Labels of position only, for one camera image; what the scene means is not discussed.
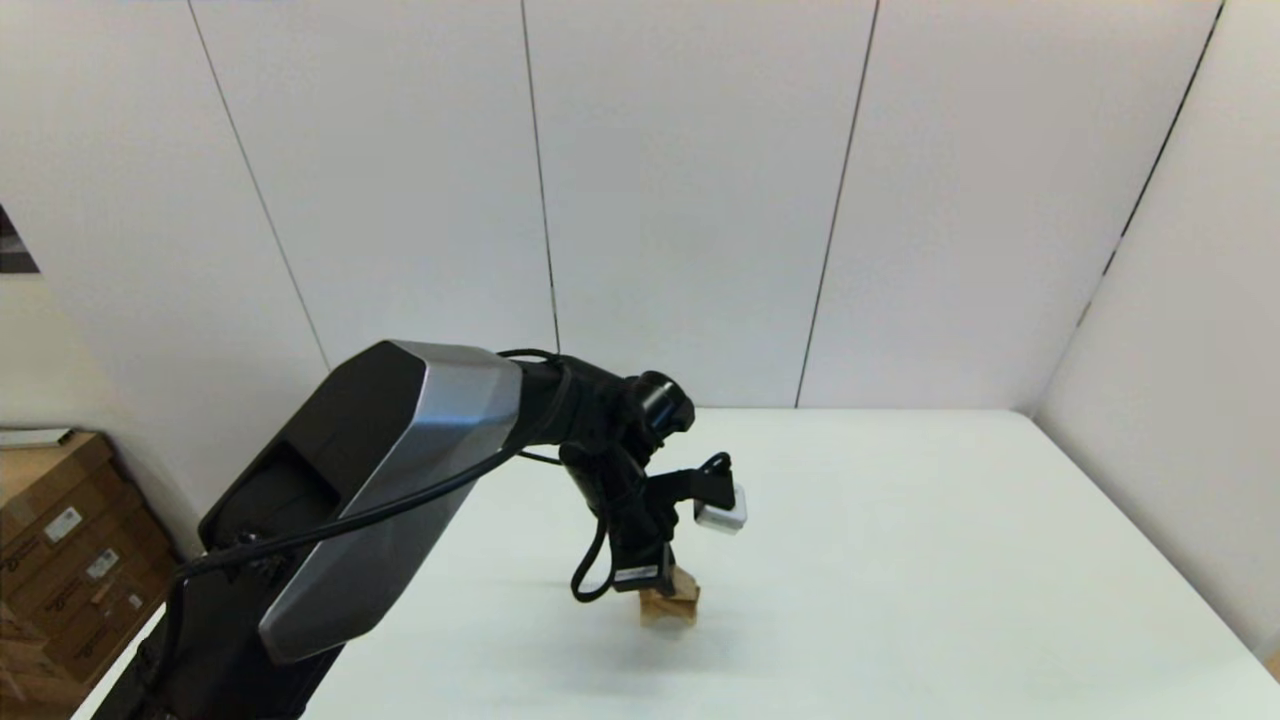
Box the stacked cardboard boxes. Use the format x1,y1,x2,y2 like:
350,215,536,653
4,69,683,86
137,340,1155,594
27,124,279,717
0,432,191,691

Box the small plain cardboard box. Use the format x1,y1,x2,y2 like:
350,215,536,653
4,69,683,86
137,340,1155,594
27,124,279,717
0,600,86,717

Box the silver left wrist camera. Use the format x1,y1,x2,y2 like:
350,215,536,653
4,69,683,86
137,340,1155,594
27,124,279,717
693,482,749,536

